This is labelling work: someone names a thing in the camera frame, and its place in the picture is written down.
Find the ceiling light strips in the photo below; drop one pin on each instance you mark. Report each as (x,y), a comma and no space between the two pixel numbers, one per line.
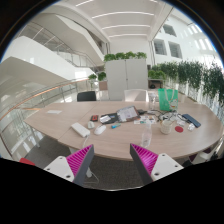
(123,13)

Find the black chair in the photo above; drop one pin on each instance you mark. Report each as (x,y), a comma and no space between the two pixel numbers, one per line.
(86,96)

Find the small white packet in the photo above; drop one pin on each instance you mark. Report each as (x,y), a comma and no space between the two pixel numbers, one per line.
(191,127)

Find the black folder with card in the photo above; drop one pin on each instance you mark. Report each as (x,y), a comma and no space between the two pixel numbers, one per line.
(108,118)

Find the small white case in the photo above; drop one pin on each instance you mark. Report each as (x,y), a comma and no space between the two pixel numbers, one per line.
(90,125)

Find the glass railing wooden handrail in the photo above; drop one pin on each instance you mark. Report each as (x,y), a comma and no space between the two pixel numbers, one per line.
(33,96)

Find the flat round red coaster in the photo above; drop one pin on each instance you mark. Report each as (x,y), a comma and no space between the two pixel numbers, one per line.
(179,129)

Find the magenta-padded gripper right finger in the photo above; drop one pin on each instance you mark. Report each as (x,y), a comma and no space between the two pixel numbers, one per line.
(165,166)

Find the green tote bag cat print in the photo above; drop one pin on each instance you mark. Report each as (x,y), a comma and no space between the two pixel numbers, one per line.
(167,99)

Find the small blue tube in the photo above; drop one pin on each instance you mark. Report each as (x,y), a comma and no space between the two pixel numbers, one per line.
(115,126)

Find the dark blue keyboard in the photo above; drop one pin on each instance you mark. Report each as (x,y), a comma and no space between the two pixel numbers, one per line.
(191,120)

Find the open notebook with papers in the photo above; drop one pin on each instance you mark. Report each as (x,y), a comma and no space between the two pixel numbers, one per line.
(127,113)

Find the small red black case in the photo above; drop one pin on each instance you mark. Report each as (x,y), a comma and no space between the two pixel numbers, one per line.
(94,118)

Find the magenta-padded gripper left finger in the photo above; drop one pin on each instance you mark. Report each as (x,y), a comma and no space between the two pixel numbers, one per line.
(60,166)

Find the white paper sheet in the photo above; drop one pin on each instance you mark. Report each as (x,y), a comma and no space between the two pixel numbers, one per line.
(54,112)

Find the white power strip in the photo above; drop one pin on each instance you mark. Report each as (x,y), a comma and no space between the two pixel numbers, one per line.
(80,129)

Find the white computer mouse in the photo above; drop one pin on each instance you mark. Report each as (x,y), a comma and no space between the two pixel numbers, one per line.
(99,129)

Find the clear shaker bottle white lid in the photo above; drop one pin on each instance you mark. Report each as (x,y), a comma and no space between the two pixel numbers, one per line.
(152,101)

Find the white chair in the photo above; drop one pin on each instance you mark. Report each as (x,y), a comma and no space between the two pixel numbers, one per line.
(136,95)

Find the colourful sticker sheet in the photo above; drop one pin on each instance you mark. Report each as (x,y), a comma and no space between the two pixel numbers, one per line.
(145,120)

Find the white cabinet with plants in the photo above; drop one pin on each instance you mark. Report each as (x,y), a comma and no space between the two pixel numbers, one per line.
(126,80)

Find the row of green plants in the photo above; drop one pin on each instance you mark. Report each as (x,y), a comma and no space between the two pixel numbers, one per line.
(193,75)

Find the white grid-pattern mug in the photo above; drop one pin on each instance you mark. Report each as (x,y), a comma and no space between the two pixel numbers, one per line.
(166,127)

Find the wooden planter with plants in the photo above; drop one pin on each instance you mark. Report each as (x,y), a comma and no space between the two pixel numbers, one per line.
(101,76)

